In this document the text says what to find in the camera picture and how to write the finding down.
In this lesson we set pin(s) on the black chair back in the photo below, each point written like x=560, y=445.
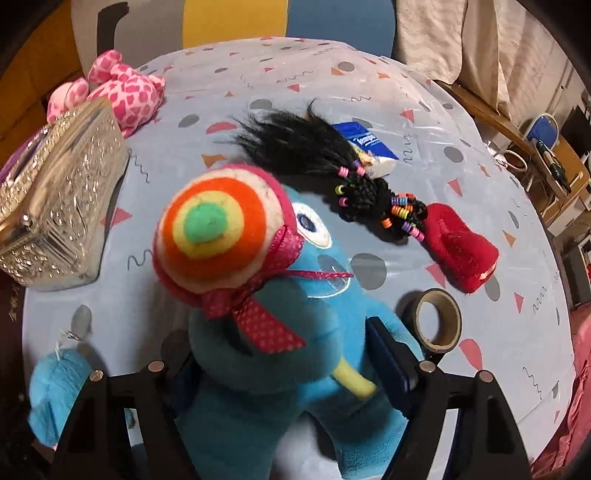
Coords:
x=108, y=23

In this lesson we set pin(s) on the wooden side table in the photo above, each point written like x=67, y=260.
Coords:
x=480, y=115

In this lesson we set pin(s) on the blue tissue packet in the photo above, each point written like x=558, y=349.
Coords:
x=369, y=145

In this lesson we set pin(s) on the pink spotted plush toy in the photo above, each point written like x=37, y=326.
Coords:
x=124, y=92

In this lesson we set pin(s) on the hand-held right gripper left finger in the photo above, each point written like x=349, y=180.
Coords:
x=152, y=387

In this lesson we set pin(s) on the pink bedspread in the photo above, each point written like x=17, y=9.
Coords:
x=577, y=392

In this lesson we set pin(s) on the gold ornate tissue box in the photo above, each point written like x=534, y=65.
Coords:
x=60, y=207

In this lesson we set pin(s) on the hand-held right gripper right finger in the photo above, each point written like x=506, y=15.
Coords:
x=385, y=355

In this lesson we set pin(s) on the blue white folding chair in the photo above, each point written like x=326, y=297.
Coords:
x=542, y=129

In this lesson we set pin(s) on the brown tape roll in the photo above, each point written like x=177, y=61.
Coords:
x=408, y=318

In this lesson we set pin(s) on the green black power tool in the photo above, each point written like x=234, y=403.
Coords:
x=556, y=168

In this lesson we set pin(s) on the orange wooden wardrobe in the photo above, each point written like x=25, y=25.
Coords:
x=27, y=83

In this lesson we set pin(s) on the small blue plush toy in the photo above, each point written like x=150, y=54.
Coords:
x=55, y=392

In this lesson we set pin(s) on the black beaded hair braid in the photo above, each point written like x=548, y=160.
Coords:
x=300, y=147

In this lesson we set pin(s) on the cream patterned curtain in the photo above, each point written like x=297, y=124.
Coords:
x=438, y=37

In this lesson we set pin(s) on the wooden folding chair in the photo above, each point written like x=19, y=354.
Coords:
x=575, y=175

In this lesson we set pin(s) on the rainbow felt lollipop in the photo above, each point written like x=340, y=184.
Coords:
x=207, y=230

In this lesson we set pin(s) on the large blue plush toy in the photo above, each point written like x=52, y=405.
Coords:
x=277, y=438

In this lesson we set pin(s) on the red plush toy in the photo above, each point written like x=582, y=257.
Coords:
x=457, y=249

